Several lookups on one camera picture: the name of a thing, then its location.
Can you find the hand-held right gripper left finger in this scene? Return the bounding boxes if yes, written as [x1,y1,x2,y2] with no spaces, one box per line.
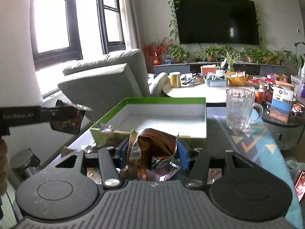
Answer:
[48,139,131,188]

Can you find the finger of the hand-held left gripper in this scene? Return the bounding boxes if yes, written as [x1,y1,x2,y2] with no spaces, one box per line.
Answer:
[40,106,63,123]

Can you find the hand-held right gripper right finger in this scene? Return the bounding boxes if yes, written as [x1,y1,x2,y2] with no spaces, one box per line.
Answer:
[177,139,261,188]

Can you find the dark glossy snack packet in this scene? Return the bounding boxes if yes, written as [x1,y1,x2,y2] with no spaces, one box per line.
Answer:
[49,101,93,134]

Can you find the brown snack packet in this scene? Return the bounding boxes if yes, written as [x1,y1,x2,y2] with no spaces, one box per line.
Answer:
[128,128,182,170]

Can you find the green cardboard box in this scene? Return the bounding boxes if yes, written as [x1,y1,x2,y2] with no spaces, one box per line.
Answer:
[89,97,207,149]

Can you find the person's left forearm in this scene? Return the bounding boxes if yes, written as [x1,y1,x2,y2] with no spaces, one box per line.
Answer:
[0,138,9,197]

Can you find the pink wrapped snacks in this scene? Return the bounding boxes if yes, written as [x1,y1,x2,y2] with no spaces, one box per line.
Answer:
[291,102,304,115]

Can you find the orange snack packet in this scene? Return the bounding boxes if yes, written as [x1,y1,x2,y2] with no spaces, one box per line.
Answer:
[119,164,146,181]

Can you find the pink foil snack packet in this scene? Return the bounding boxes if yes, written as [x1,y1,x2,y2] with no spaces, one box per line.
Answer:
[145,166,182,182]

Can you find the shiny candy wrapper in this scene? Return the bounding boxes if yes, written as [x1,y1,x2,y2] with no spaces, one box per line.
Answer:
[96,123,115,133]

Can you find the grey metal dumbbell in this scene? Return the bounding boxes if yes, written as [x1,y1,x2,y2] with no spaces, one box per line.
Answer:
[10,148,41,180]

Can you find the white round coffee table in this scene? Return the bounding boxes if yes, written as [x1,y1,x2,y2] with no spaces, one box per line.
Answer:
[162,82,256,107]

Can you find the grey sofa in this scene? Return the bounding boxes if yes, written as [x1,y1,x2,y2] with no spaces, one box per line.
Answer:
[57,49,153,127]

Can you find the clear glass mug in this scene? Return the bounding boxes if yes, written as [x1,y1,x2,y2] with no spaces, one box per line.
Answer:
[225,88,264,131]

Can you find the yellow can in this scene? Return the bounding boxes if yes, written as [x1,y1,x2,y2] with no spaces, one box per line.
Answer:
[169,72,182,88]

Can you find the teal patterned tablecloth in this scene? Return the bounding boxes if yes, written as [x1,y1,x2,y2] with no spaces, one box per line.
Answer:
[67,106,305,229]

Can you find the teal plastic basket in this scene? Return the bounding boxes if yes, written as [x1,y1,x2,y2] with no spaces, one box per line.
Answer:
[204,75,229,88]

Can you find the dark television cabinet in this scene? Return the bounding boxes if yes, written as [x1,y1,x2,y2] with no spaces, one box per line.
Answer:
[152,61,286,77]

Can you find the orange storage box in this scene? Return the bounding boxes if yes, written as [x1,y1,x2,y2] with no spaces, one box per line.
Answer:
[200,65,218,76]

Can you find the orange wicker basket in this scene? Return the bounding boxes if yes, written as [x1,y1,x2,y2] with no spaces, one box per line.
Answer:
[225,72,250,87]

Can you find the orange jar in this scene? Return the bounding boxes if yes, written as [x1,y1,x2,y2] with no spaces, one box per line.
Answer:
[254,89,263,105]

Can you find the dark framed window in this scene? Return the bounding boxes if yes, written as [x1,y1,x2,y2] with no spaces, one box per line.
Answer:
[95,0,126,55]
[29,0,84,71]

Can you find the leafy potted plant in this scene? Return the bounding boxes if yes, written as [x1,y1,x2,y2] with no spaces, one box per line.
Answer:
[242,47,261,64]
[272,50,286,65]
[258,50,274,65]
[204,45,222,62]
[167,45,189,64]

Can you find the clear plastic cup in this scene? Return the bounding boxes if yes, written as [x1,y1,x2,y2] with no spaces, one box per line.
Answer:
[258,80,270,92]

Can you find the spider plant in vase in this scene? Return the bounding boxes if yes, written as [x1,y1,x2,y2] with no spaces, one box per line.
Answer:
[220,50,242,74]

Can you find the red flower arrangement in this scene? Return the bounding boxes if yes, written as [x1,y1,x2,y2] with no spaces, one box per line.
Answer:
[142,38,171,66]

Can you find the white and blue carton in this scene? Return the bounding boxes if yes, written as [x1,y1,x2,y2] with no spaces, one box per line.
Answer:
[269,81,296,124]

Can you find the red screen device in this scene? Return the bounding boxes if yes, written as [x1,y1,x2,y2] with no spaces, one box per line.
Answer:
[294,169,305,202]

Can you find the white curtain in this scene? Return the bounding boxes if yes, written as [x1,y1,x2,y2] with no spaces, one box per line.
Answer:
[118,0,141,51]

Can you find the green vine garland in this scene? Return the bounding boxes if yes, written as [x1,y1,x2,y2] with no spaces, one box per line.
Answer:
[168,0,265,46]

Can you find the tall broad-leaf plant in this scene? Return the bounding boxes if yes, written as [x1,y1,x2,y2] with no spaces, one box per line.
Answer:
[283,42,305,77]

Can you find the black wall television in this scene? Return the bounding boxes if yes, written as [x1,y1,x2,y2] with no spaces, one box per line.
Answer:
[175,0,260,46]

